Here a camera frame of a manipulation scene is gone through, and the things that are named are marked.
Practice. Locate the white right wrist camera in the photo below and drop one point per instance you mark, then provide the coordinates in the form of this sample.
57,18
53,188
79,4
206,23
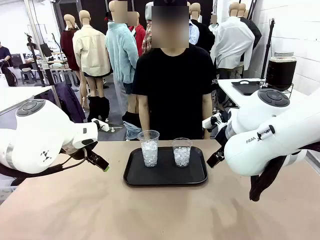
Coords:
207,122

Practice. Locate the mannequin base plate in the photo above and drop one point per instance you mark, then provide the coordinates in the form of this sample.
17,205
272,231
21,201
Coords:
110,130

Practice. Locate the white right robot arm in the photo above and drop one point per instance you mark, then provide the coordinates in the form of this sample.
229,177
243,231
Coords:
262,140

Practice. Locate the grey stool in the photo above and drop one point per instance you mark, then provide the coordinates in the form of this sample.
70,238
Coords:
26,75

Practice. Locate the glass dark drink dispenser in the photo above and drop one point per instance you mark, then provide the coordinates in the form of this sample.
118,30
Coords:
280,72

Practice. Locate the mannequin in white shirt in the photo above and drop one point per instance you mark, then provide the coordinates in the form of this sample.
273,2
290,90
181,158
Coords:
232,45

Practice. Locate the small mannequin in white top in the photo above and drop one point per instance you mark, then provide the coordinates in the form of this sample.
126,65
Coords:
213,26

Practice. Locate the black light stand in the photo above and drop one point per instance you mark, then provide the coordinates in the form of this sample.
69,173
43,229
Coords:
268,50

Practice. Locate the black camera tripod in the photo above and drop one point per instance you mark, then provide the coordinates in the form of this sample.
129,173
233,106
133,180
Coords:
32,50

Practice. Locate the person's left forearm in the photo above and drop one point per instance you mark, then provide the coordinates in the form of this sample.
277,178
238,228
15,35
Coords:
207,115

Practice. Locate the black bag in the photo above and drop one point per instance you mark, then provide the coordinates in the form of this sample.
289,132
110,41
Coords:
10,77

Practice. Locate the mannequin in maroon sweater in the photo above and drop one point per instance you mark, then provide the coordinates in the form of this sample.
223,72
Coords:
67,45

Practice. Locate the grey metal column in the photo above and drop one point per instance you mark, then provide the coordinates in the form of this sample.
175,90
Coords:
57,100

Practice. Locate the short clear iced cup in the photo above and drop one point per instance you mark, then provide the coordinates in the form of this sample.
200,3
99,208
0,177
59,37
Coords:
181,155

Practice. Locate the mannequin in cream jacket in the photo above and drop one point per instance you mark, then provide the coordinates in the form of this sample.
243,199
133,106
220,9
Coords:
91,50

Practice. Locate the person in black t-shirt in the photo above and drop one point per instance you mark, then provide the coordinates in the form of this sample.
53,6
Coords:
172,87

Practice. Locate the mannequin in black jacket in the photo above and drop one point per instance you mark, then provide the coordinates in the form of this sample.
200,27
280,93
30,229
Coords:
206,37

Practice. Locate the seated person in navy shirt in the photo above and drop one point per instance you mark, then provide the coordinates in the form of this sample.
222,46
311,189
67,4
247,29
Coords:
5,53

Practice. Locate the white work table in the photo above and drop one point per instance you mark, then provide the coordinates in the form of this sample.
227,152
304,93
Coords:
15,96

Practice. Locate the white side table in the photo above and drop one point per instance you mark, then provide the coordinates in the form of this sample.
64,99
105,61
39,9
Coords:
230,95

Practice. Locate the person's right forearm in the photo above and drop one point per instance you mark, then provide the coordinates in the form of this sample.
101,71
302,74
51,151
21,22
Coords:
144,112

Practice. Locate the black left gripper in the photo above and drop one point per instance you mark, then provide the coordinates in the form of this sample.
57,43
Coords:
85,151

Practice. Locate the mannequin in light-blue fleece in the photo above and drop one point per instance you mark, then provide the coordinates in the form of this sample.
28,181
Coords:
122,50

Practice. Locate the large black serving tray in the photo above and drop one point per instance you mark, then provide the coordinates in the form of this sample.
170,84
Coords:
162,175

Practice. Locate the small black tray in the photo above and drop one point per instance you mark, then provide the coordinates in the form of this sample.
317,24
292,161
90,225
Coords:
246,88

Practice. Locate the mannequin in dark coat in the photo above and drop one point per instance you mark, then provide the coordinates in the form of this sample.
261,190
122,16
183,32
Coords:
255,30

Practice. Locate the mannequin in blue open shirt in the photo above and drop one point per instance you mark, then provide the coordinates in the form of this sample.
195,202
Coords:
193,35

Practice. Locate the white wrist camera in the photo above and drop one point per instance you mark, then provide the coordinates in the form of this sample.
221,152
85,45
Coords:
101,125
207,122

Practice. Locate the dropped blue jeans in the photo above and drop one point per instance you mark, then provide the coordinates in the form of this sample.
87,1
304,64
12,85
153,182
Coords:
132,132

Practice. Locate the mannequin in red jacket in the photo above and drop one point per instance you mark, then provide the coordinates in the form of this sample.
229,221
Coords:
140,35

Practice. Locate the mannequin in plaid shirt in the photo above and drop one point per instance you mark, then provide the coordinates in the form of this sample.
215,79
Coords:
147,37

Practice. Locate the seated person in striped shirt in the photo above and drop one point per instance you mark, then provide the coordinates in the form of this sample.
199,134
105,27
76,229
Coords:
31,56

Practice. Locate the purple jacket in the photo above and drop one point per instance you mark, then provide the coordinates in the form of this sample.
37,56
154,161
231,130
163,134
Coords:
67,102

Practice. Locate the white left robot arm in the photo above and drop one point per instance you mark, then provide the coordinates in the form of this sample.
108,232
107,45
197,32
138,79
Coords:
37,140

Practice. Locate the tall clear iced cup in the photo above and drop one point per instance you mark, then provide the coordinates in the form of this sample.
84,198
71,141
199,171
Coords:
149,152

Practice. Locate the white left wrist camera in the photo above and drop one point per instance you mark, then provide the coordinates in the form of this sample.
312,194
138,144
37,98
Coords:
101,125

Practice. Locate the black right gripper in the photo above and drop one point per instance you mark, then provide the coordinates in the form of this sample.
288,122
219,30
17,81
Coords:
221,136

